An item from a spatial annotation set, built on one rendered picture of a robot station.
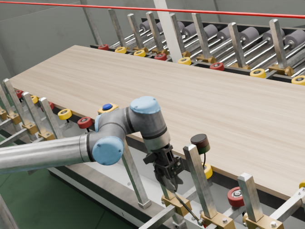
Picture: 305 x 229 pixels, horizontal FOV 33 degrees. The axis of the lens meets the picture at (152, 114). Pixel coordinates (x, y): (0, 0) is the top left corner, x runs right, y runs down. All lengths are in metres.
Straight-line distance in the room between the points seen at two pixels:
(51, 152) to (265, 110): 1.16
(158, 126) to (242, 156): 0.57
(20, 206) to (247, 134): 2.44
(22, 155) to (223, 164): 0.86
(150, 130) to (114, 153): 0.17
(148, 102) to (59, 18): 4.62
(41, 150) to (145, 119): 0.34
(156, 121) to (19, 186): 3.00
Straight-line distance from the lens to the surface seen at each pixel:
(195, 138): 1.79
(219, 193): 2.23
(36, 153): 1.64
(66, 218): 3.87
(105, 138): 1.56
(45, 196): 4.24
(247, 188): 1.62
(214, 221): 1.91
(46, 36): 6.40
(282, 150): 2.13
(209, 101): 2.66
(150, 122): 1.67
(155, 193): 2.60
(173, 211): 2.08
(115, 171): 2.90
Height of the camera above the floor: 2.06
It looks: 25 degrees down
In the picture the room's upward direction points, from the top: 19 degrees counter-clockwise
